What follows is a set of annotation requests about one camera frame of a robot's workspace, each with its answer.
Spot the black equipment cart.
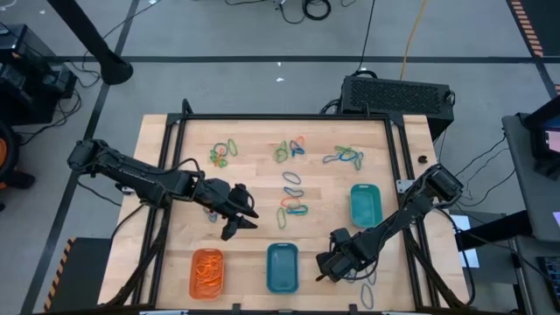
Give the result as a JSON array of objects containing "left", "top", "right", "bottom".
[{"left": 0, "top": 22, "right": 80, "bottom": 128}]

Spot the green plastic basket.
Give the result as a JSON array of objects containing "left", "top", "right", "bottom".
[{"left": 349, "top": 183, "right": 384, "bottom": 229}]

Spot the black floor cable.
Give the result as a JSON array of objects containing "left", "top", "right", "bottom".
[{"left": 352, "top": 0, "right": 378, "bottom": 79}]

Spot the black orange wheeled machine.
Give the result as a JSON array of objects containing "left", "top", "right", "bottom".
[{"left": 0, "top": 120, "right": 37, "bottom": 214}]

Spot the black mat yellow striped edge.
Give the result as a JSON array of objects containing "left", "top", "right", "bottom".
[{"left": 42, "top": 236, "right": 113, "bottom": 314}]

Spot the black perforated computer case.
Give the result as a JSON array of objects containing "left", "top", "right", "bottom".
[{"left": 339, "top": 74, "right": 456, "bottom": 142}]

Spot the black mat orange striped edge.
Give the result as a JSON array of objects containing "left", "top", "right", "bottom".
[{"left": 506, "top": 0, "right": 560, "bottom": 58}]

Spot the orange plastic basket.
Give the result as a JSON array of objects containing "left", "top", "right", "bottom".
[{"left": 188, "top": 248, "right": 226, "bottom": 301}]

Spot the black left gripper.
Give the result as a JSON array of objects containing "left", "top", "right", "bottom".
[{"left": 194, "top": 178, "right": 260, "bottom": 242}]

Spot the coiled black cable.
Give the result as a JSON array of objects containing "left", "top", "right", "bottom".
[{"left": 301, "top": 0, "right": 333, "bottom": 22}]

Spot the grey-blue rubber band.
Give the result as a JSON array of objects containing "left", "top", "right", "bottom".
[{"left": 360, "top": 283, "right": 375, "bottom": 310}]

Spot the yellow floor cable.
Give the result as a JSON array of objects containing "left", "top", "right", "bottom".
[{"left": 398, "top": 0, "right": 429, "bottom": 82}]

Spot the black desk beam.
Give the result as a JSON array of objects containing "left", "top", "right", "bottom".
[{"left": 454, "top": 209, "right": 533, "bottom": 251}]

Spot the grey desk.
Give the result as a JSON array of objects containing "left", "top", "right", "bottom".
[
  {"left": 501, "top": 112, "right": 560, "bottom": 244},
  {"left": 512, "top": 235, "right": 560, "bottom": 315}
]

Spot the black keyboard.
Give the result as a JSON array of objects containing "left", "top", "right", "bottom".
[{"left": 536, "top": 255, "right": 560, "bottom": 303}]

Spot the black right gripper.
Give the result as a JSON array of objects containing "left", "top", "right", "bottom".
[{"left": 315, "top": 227, "right": 374, "bottom": 284}]

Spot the black pole stand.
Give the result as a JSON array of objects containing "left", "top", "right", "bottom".
[{"left": 45, "top": 0, "right": 135, "bottom": 87}]

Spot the blue plastic basket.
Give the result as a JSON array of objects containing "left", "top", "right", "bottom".
[{"left": 265, "top": 242, "right": 300, "bottom": 295}]

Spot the black monitor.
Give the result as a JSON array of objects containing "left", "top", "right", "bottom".
[{"left": 522, "top": 94, "right": 560, "bottom": 181}]

